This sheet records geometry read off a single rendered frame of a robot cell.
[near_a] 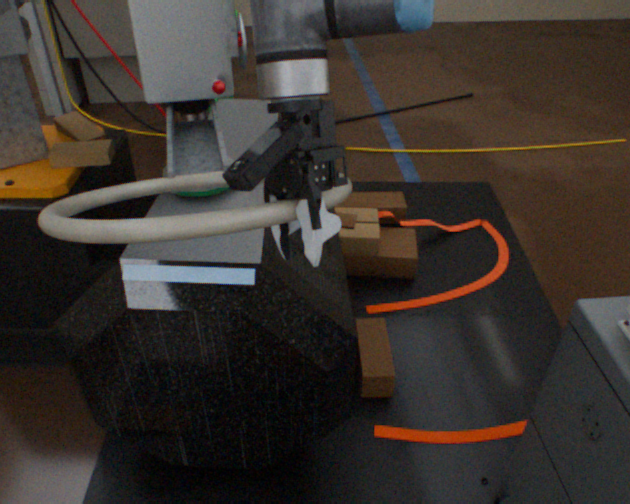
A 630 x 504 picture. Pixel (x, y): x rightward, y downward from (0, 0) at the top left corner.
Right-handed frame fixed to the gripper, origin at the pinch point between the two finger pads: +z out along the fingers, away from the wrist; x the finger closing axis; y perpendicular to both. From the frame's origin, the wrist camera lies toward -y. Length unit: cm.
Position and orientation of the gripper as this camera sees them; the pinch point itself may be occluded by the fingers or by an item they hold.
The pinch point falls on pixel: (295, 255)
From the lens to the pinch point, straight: 73.6
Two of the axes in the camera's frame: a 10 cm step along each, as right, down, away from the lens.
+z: 0.8, 9.6, 2.8
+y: 7.5, -2.4, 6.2
